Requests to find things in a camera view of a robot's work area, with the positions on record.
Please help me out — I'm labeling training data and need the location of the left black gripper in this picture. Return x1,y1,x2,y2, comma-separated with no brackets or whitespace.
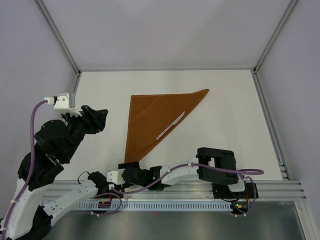
62,104,110,161

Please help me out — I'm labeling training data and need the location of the white plastic knife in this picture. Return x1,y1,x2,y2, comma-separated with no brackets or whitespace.
156,111,185,140

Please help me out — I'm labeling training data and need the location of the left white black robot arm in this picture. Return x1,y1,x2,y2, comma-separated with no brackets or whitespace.
0,105,109,240

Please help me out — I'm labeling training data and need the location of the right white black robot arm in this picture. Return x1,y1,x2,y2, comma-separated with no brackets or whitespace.
118,147,264,198

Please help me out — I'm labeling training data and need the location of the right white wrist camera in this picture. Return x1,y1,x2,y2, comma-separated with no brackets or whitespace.
106,169,125,186

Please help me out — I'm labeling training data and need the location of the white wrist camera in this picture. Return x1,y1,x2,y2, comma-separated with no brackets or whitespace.
106,169,125,186
44,92,82,117

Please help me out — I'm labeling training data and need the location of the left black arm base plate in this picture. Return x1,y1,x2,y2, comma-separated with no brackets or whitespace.
107,182,124,198

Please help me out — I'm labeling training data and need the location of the white slotted cable duct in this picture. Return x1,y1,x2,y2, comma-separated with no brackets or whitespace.
75,200,231,212

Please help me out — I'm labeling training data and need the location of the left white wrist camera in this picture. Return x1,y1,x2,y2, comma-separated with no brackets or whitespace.
44,92,82,117

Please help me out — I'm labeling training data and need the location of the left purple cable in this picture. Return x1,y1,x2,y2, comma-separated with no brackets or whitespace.
0,100,48,240

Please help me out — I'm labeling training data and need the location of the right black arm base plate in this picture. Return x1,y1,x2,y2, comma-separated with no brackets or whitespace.
212,182,259,200

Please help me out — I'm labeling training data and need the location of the left aluminium frame post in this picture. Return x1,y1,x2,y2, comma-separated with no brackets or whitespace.
34,0,82,77

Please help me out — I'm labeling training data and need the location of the aluminium frame post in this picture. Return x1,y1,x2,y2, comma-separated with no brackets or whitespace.
34,0,82,77
252,0,300,75

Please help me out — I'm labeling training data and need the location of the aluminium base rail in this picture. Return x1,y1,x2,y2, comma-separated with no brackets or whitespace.
43,180,307,202

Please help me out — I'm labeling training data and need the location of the right aluminium frame post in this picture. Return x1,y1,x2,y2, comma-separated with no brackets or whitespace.
252,0,300,75

